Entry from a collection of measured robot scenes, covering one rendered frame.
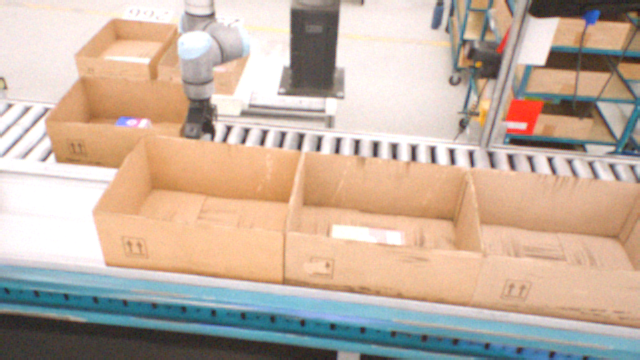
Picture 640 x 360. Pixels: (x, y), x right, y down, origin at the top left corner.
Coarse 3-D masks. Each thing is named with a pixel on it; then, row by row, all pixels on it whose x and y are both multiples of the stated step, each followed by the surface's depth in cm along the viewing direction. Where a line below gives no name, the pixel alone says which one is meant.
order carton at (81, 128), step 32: (64, 96) 175; (96, 96) 191; (128, 96) 190; (160, 96) 189; (64, 128) 164; (96, 128) 164; (128, 128) 163; (160, 128) 163; (64, 160) 172; (96, 160) 171
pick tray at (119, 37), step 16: (112, 32) 243; (128, 32) 245; (144, 32) 245; (160, 32) 244; (176, 32) 240; (96, 48) 230; (112, 48) 240; (128, 48) 240; (144, 48) 241; (160, 48) 222; (80, 64) 214; (96, 64) 213; (112, 64) 212; (128, 64) 212; (144, 64) 211
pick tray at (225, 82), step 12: (180, 36) 234; (168, 48) 222; (168, 60) 222; (240, 60) 222; (168, 72) 210; (180, 72) 210; (216, 72) 209; (228, 72) 208; (240, 72) 224; (216, 84) 212; (228, 84) 211
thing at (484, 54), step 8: (472, 48) 177; (480, 48) 176; (488, 48) 176; (496, 48) 177; (472, 56) 178; (480, 56) 177; (488, 56) 177; (496, 56) 177; (480, 64) 182; (488, 64) 180; (496, 64) 179; (480, 72) 182; (488, 72) 182
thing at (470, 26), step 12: (456, 0) 425; (468, 0) 352; (456, 12) 409; (468, 12) 356; (468, 24) 389; (480, 24) 390; (456, 36) 423; (468, 36) 373; (492, 36) 374; (456, 48) 406; (456, 60) 376; (456, 72) 382; (456, 84) 389
